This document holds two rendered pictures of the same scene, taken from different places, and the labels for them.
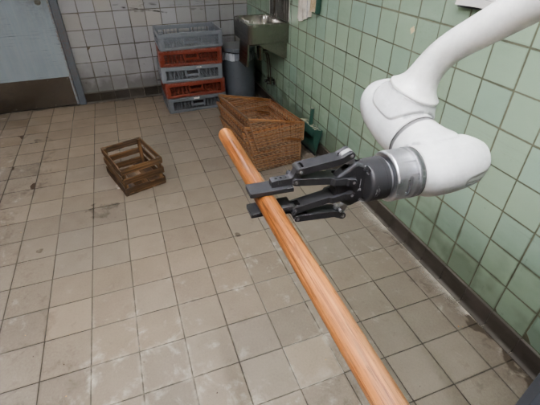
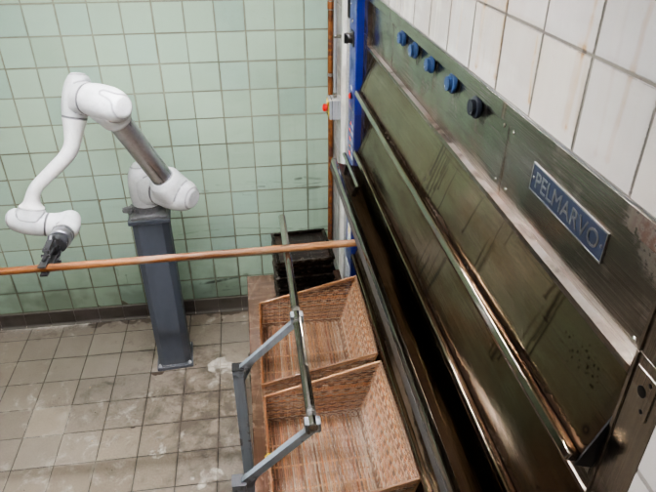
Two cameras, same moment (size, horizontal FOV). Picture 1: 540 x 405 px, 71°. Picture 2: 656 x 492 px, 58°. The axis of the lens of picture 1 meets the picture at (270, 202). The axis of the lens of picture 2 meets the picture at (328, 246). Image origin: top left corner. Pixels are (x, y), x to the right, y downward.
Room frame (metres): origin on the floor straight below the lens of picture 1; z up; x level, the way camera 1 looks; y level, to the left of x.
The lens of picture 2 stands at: (-1.00, 1.63, 2.45)
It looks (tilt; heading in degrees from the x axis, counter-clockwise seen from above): 32 degrees down; 282
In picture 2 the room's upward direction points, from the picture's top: straight up
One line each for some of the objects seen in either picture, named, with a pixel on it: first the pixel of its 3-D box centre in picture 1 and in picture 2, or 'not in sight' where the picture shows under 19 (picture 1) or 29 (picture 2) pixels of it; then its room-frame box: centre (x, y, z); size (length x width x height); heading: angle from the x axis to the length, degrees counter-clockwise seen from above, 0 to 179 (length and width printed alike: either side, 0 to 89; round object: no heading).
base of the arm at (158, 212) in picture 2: not in sight; (144, 207); (0.50, -0.78, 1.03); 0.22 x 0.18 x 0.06; 24
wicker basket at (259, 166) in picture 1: (259, 137); not in sight; (2.80, 0.09, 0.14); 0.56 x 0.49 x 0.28; 26
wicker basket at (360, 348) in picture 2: not in sight; (313, 338); (-0.50, -0.33, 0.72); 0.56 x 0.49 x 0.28; 109
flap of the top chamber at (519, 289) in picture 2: not in sight; (431, 163); (-0.95, 0.13, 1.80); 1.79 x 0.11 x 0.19; 110
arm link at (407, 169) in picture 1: (394, 174); (61, 237); (0.56, -0.22, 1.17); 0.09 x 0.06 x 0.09; 19
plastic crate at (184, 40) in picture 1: (187, 35); not in sight; (3.90, 0.80, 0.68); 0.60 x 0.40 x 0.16; 110
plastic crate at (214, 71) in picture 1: (189, 67); not in sight; (3.90, 0.81, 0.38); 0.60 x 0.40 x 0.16; 108
